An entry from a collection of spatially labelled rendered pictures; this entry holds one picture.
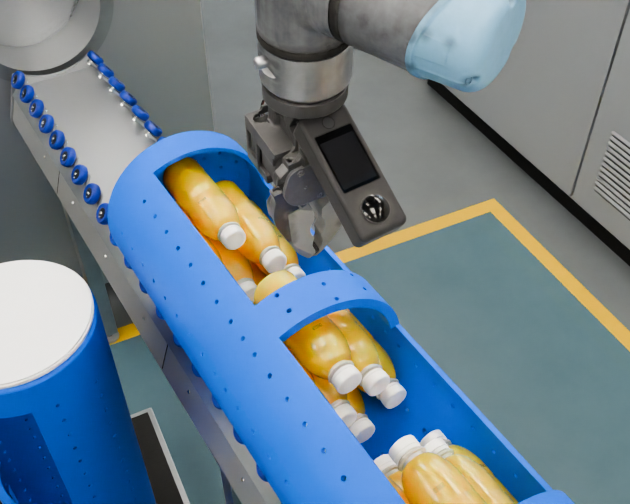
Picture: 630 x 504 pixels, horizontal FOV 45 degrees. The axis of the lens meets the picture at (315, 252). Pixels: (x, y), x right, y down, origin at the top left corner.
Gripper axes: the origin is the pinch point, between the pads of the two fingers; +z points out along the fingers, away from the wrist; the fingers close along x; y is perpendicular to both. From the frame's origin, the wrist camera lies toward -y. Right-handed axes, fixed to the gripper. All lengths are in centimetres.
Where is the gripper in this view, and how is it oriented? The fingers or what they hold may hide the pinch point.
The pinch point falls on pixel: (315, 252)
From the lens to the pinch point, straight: 76.5
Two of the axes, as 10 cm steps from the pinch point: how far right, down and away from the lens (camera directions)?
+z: -0.1, 6.3, 7.7
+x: -8.8, 3.6, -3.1
